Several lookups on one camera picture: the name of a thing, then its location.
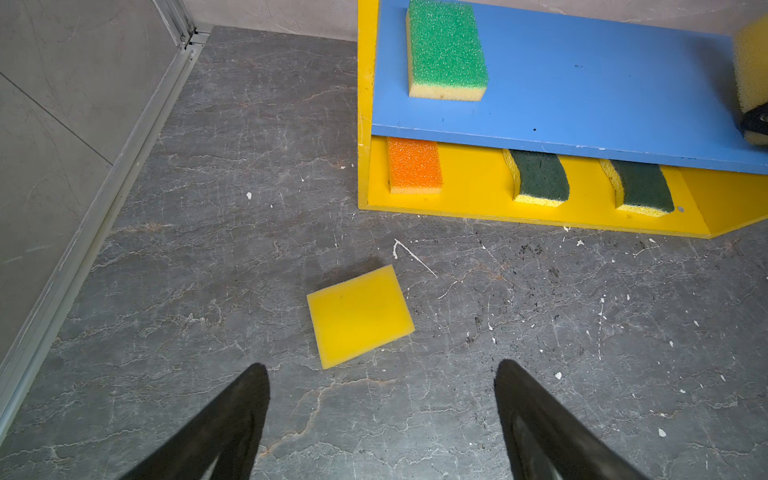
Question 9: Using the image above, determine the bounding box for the bright green yellow sponge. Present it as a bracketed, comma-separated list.
[406, 1, 489, 102]

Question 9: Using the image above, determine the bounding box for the large yellow sponge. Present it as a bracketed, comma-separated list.
[732, 15, 767, 146]

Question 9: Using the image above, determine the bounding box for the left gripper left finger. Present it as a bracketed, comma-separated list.
[123, 363, 270, 479]

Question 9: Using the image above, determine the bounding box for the small yellow sponge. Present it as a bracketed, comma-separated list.
[307, 265, 415, 369]

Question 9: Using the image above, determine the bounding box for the yellow shelf with coloured boards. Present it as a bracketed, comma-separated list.
[358, 1, 767, 238]

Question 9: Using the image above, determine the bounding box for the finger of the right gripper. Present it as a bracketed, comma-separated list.
[739, 103, 768, 137]

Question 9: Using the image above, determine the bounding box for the dark green wavy sponge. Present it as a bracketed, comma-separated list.
[502, 149, 570, 207]
[599, 159, 675, 217]

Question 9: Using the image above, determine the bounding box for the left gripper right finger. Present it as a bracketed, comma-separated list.
[494, 359, 646, 479]

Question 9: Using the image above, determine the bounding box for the orange yellow sponge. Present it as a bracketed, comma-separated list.
[386, 137, 443, 194]

